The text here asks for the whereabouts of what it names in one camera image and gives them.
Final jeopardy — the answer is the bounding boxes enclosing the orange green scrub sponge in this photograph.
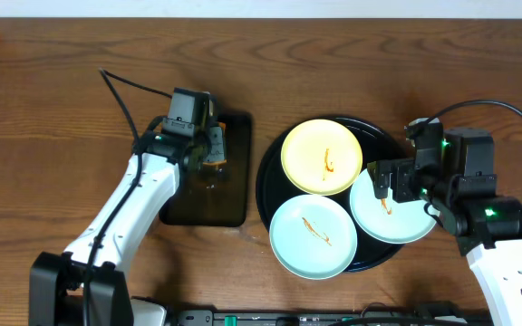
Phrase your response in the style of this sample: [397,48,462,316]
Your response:
[203,122,227,166]

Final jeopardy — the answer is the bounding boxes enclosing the light blue plate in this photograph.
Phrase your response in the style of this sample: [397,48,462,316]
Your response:
[269,195,358,280]
[350,170,436,245]

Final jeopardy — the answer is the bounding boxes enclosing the yellow plate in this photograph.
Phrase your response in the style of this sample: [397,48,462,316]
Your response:
[280,119,363,196]

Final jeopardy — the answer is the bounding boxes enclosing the light blue plate front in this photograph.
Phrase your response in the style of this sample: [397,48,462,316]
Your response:
[269,195,358,280]

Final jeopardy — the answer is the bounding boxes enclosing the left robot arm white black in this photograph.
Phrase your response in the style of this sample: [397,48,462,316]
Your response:
[28,121,226,325]

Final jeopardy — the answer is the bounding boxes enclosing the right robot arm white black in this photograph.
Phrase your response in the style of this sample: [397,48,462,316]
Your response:
[367,124,522,325]

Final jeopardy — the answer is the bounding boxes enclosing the black rectangular tray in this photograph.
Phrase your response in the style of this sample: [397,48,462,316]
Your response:
[159,112,253,227]

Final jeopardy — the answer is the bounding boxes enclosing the black round tray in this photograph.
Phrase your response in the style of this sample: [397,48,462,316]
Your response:
[256,115,406,273]

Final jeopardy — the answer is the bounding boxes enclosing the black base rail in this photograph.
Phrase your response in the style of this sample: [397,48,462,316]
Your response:
[165,302,493,326]

